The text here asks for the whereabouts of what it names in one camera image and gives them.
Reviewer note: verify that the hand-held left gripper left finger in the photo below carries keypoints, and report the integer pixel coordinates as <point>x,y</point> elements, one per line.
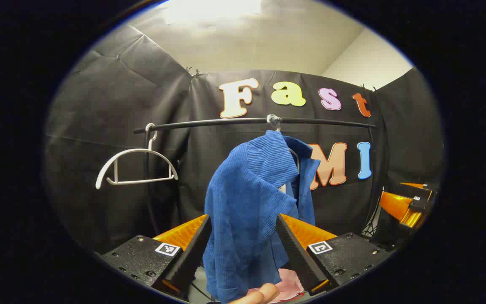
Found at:
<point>192,249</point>

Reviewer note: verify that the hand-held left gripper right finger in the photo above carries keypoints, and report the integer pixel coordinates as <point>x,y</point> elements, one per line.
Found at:
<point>295,253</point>

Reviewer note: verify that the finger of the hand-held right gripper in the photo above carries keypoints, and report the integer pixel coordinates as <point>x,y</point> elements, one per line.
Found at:
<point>395,204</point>
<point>416,185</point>

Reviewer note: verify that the white plastic hanger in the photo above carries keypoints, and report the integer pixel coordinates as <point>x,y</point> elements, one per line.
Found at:
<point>274,121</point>
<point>115,171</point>

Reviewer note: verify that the black clothes rack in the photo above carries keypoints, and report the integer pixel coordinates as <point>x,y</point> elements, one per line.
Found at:
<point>226,122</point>

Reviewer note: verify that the black tripod stand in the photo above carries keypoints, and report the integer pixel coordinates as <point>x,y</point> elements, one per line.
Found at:
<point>369,226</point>

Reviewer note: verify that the black backdrop cloth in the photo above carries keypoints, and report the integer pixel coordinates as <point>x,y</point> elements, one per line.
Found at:
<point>99,126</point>

